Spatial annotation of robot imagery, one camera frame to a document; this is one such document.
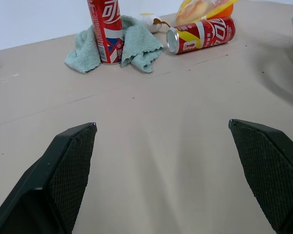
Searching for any red cola can yellow band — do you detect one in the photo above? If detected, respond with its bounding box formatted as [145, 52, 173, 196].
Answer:
[166, 17, 236, 55]

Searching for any light green towel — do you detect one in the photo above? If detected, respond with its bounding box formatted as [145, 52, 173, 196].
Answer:
[64, 15, 165, 75]

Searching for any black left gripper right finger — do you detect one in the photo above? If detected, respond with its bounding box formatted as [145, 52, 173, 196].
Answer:
[228, 118, 293, 234]

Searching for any white duck plush toy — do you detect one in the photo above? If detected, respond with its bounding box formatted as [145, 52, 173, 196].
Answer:
[139, 13, 171, 34]

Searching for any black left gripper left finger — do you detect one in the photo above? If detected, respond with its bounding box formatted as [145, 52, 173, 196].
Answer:
[0, 122, 98, 234]

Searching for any tall red cola can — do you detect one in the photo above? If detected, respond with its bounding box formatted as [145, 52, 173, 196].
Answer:
[86, 0, 125, 65]

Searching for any orange fruit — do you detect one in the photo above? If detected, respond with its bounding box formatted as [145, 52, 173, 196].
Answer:
[211, 4, 234, 20]

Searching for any yellow bag of bread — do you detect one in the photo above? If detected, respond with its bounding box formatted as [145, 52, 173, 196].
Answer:
[175, 0, 239, 26]

